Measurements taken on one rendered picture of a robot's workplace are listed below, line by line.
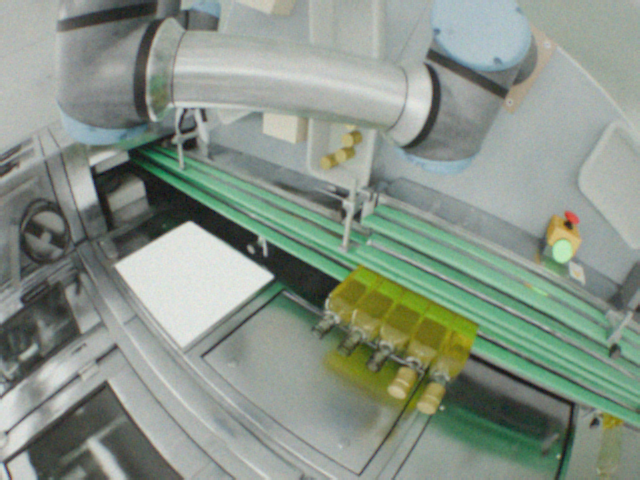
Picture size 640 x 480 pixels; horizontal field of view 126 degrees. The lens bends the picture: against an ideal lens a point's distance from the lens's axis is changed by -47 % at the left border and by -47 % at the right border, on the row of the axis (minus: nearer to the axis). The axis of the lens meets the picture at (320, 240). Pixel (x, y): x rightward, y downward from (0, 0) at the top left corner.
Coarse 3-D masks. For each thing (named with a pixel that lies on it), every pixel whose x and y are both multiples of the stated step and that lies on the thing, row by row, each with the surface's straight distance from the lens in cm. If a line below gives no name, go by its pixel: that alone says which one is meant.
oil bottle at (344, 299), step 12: (360, 264) 64; (348, 276) 61; (360, 276) 62; (372, 276) 62; (336, 288) 58; (348, 288) 59; (360, 288) 59; (372, 288) 61; (336, 300) 56; (348, 300) 57; (360, 300) 58; (324, 312) 58; (336, 312) 56; (348, 312) 56; (336, 324) 58
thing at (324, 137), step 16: (320, 128) 76; (336, 128) 78; (368, 128) 74; (320, 144) 78; (336, 144) 79; (368, 144) 66; (352, 160) 78; (368, 160) 67; (320, 176) 76; (336, 176) 76; (352, 176) 76; (368, 176) 69
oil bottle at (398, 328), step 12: (408, 288) 62; (408, 300) 59; (420, 300) 60; (396, 312) 57; (408, 312) 57; (420, 312) 58; (384, 324) 54; (396, 324) 55; (408, 324) 56; (384, 336) 54; (396, 336) 54; (408, 336) 54; (396, 348) 54
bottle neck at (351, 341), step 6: (354, 330) 55; (360, 330) 55; (348, 336) 54; (354, 336) 54; (360, 336) 54; (342, 342) 53; (348, 342) 53; (354, 342) 53; (360, 342) 55; (342, 348) 54; (348, 348) 52; (354, 348) 53; (342, 354) 54; (348, 354) 53
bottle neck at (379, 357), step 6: (384, 342) 54; (378, 348) 53; (384, 348) 53; (390, 348) 54; (372, 354) 53; (378, 354) 52; (384, 354) 52; (390, 354) 54; (372, 360) 51; (378, 360) 51; (384, 360) 52; (372, 366) 53; (378, 366) 51
